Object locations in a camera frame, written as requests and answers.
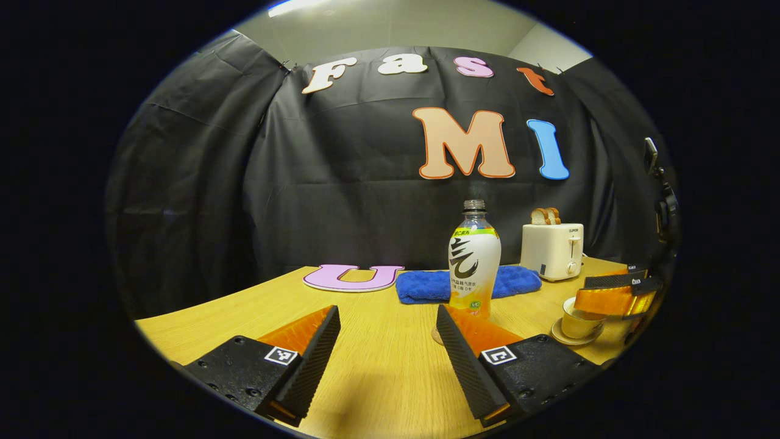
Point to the blue towel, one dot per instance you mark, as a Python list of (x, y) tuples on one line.
[(426, 286)]

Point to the black backdrop cloth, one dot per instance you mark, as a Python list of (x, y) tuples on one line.
[(244, 183)]

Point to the toast slice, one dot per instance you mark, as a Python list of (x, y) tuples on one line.
[(554, 214), (538, 217)]

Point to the white toaster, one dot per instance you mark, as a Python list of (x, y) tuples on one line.
[(548, 250)]

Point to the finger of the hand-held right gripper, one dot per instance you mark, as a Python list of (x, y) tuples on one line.
[(615, 281), (609, 300)]

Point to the pale yellow saucer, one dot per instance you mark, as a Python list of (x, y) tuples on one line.
[(560, 336)]

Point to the pale yellow teacup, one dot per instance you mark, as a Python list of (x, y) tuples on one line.
[(579, 328)]

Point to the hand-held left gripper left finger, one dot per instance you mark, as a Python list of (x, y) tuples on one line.
[(317, 366)]

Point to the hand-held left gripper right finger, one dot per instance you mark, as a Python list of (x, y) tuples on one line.
[(466, 372)]

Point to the white label water bottle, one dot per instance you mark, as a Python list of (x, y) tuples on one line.
[(474, 268)]

